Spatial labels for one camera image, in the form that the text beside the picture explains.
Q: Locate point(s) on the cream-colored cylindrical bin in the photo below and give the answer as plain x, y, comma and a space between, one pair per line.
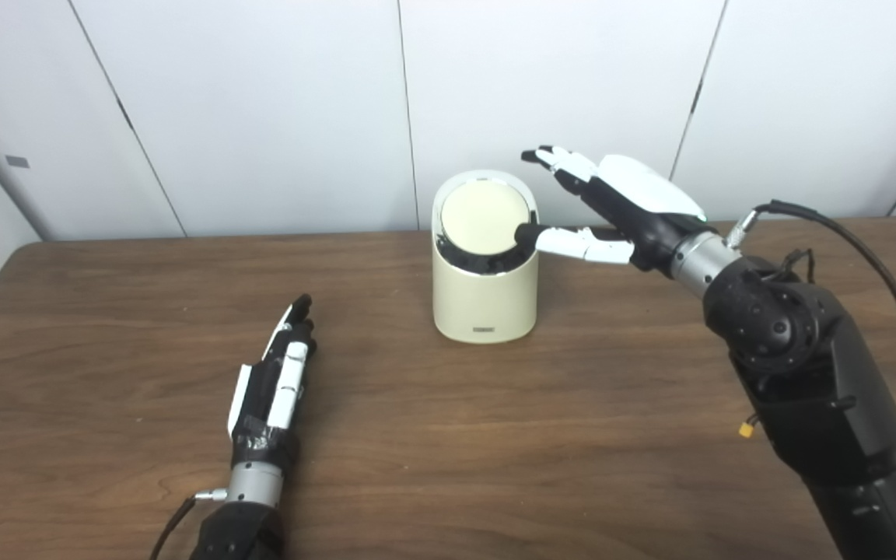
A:
483, 303

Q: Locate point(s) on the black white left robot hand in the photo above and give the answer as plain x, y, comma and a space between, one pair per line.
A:
265, 400

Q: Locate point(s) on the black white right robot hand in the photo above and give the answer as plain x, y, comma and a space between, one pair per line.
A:
642, 202

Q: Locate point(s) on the small yellow connector plug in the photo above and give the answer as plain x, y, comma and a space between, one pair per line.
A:
746, 429

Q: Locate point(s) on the round cream bin lid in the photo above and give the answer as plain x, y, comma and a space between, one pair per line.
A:
483, 218

